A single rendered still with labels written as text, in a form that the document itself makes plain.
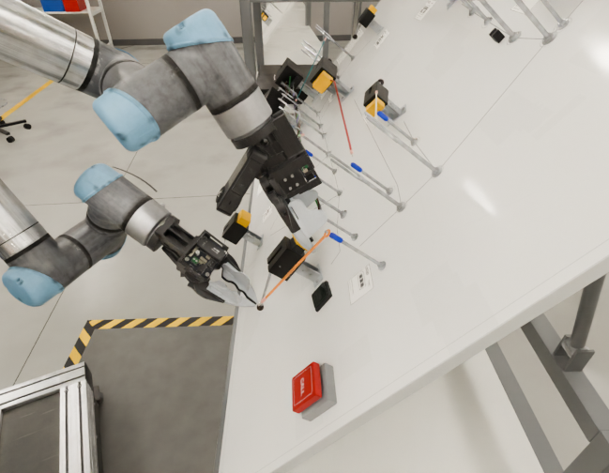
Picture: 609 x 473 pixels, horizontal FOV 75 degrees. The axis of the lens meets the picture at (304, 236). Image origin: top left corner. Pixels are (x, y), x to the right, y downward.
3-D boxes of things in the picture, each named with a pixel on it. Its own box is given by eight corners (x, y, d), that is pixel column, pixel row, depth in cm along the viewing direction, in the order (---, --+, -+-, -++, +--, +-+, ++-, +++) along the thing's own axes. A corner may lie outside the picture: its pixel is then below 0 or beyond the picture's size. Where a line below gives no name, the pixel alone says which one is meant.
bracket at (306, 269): (311, 273, 74) (289, 261, 72) (319, 264, 73) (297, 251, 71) (315, 288, 70) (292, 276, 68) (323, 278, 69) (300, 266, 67)
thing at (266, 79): (254, 106, 153) (252, 88, 149) (259, 79, 181) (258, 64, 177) (340, 105, 154) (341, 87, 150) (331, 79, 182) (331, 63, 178)
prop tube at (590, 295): (569, 362, 67) (606, 220, 49) (560, 349, 69) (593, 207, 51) (588, 358, 67) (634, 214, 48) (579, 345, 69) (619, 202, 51)
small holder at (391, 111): (406, 87, 79) (380, 64, 76) (405, 114, 73) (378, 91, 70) (388, 102, 82) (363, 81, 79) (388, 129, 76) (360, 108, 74)
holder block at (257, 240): (242, 257, 112) (212, 241, 109) (266, 229, 107) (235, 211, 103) (241, 268, 109) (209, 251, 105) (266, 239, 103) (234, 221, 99)
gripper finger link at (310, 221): (341, 242, 60) (312, 190, 59) (307, 260, 61) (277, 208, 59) (340, 237, 63) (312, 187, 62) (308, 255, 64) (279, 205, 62)
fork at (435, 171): (444, 171, 56) (371, 112, 50) (434, 179, 57) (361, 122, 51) (440, 164, 57) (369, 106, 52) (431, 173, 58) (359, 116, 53)
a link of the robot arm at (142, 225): (127, 238, 71) (158, 206, 74) (147, 253, 71) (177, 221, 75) (122, 224, 64) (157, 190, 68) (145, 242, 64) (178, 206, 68)
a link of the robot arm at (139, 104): (115, 136, 57) (179, 94, 59) (139, 166, 49) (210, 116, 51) (75, 87, 51) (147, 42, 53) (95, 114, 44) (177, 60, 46)
